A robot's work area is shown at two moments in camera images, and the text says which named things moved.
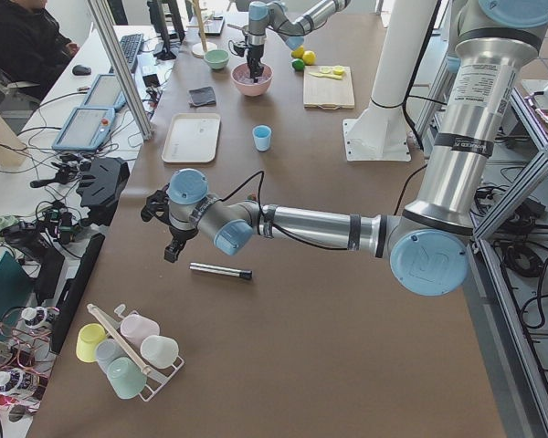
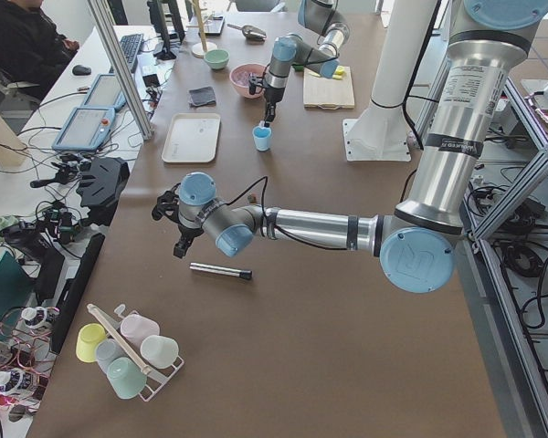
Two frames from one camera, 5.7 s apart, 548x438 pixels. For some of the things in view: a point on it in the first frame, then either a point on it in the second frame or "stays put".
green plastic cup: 126,378 stays put
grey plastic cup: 107,351 stays put
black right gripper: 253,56 → 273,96
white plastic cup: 159,351 stays put
